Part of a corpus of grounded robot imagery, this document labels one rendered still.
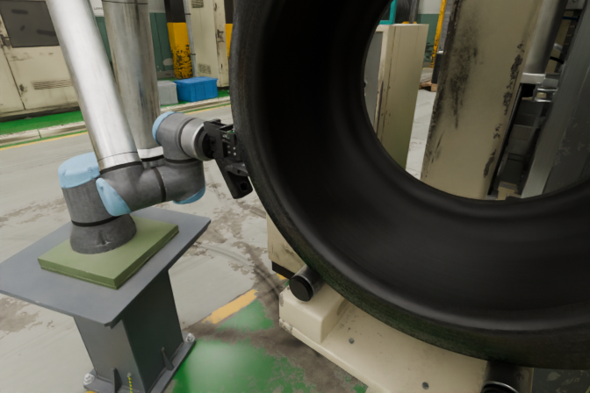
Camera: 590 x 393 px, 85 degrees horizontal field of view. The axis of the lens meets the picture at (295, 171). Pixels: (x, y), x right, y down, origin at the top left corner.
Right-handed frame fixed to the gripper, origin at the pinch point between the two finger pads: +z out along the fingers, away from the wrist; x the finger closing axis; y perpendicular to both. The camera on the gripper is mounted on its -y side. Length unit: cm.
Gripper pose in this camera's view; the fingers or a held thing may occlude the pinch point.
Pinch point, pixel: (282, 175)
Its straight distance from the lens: 61.3
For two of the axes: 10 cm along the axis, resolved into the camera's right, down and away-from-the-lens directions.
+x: 6.0, -3.4, 7.2
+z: 8.0, 2.6, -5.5
